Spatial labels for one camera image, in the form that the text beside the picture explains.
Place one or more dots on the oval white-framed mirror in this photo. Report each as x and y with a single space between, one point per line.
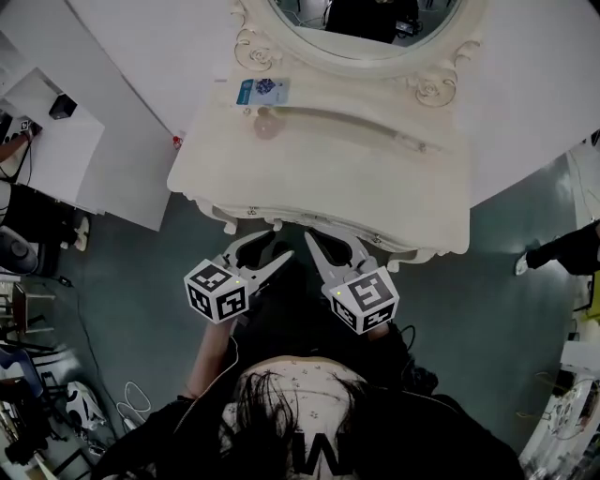
328 47

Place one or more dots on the person's right forearm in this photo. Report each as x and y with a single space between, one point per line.
377 332

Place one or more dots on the person's left forearm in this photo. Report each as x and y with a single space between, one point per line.
208 356

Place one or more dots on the small pink round object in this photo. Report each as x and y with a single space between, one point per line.
268 126

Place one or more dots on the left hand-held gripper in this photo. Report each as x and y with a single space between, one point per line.
215 293

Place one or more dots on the white power strip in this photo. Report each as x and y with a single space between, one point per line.
129 417

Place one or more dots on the black metal frame chair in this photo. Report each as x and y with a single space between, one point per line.
23 314

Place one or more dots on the person's dark trousers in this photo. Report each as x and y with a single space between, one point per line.
290 319

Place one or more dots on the lime green frame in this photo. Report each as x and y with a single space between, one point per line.
591 300

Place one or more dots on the grey round seat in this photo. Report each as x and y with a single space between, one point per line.
19 250

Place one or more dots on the clear bottle with red label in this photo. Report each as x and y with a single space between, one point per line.
177 142

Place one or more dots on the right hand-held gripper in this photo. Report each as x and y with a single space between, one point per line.
365 300

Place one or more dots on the white ornate dressing table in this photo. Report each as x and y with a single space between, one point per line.
328 173

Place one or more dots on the flat blue-label package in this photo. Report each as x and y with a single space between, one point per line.
262 91

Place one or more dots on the small black box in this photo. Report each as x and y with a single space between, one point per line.
63 107

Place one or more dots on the white and black floor device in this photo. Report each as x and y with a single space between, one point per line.
84 405

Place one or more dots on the person's black jacket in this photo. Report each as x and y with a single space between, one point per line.
445 436

